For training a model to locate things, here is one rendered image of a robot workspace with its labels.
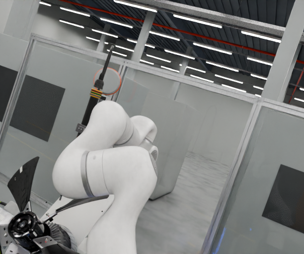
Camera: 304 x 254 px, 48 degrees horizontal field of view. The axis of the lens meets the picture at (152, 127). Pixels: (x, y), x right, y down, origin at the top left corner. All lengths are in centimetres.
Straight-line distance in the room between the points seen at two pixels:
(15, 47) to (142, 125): 295
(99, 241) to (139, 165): 17
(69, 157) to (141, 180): 17
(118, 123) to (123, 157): 12
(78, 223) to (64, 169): 99
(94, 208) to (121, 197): 104
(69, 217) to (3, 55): 256
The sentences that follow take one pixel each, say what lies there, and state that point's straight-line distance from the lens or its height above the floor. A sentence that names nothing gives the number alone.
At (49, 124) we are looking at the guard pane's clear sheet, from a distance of 246.
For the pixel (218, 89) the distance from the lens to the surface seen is 187.
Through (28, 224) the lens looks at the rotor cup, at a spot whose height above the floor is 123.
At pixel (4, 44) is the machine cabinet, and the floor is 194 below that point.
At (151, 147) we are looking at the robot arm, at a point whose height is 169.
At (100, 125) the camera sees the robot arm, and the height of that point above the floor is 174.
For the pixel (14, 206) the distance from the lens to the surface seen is 181.
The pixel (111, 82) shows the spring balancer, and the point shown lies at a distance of 202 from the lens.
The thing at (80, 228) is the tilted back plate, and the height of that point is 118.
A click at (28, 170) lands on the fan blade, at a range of 166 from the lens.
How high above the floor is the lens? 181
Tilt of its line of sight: 3 degrees down
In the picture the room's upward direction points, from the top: 19 degrees clockwise
